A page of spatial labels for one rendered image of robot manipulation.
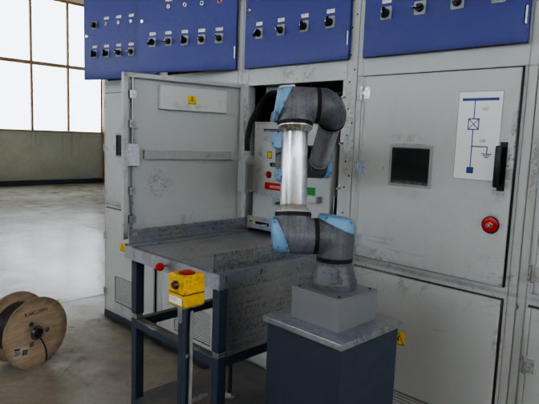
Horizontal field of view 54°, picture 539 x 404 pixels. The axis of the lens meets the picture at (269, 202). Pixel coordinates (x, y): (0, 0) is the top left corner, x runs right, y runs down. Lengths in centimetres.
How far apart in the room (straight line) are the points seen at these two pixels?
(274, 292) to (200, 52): 137
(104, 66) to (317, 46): 166
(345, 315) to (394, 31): 111
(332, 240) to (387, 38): 89
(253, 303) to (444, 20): 123
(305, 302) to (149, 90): 128
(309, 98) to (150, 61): 152
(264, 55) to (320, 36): 34
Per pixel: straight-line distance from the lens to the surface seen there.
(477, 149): 195
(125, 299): 374
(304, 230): 162
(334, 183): 232
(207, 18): 286
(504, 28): 197
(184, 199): 258
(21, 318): 317
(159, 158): 249
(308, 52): 240
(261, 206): 260
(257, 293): 200
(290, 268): 207
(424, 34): 209
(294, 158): 166
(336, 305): 160
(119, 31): 354
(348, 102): 226
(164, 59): 299
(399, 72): 214
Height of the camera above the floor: 132
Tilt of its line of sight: 7 degrees down
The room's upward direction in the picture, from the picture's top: 2 degrees clockwise
